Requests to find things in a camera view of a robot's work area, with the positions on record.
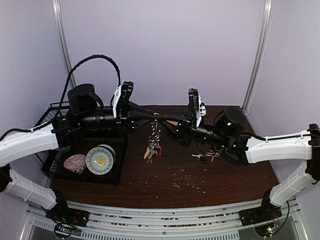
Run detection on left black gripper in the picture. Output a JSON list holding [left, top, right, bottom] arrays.
[[78, 100, 155, 139]]

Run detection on keyring bundle with coloured tags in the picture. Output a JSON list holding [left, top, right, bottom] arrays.
[[143, 112, 162, 164]]

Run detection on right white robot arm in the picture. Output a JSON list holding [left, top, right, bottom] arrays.
[[157, 107, 320, 221]]

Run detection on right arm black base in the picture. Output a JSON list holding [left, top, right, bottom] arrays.
[[238, 188, 290, 239]]

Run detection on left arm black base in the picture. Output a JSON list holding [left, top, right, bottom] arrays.
[[43, 190, 90, 236]]

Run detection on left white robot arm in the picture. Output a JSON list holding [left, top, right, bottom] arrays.
[[0, 54, 153, 222]]

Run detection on keys with black fob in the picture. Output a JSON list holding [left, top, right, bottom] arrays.
[[191, 153, 208, 165]]

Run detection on keys with yellow tag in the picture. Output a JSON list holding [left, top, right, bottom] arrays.
[[205, 150, 220, 162]]

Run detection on yellow dotted plate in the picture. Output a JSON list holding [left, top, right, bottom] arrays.
[[166, 120, 180, 126]]

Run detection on red patterned plate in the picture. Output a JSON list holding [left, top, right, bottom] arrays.
[[63, 154, 86, 174]]

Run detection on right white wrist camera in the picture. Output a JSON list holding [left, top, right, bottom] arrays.
[[187, 88, 207, 128]]

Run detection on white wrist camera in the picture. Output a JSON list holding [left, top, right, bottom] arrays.
[[187, 88, 207, 128], [111, 81, 134, 119]]

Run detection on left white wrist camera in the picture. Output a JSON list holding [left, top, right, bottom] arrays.
[[111, 81, 134, 119]]

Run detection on black wire dish rack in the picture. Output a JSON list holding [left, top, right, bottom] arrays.
[[42, 106, 128, 187]]

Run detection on aluminium slotted front rail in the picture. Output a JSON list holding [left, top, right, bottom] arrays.
[[18, 198, 310, 240]]

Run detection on right aluminium frame post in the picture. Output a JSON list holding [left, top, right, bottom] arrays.
[[242, 0, 273, 114]]

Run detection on aluminium frame post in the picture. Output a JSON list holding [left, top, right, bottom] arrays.
[[242, 0, 273, 114], [52, 0, 72, 73]]

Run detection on left aluminium frame post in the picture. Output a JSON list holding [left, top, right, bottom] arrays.
[[52, 0, 72, 73]]

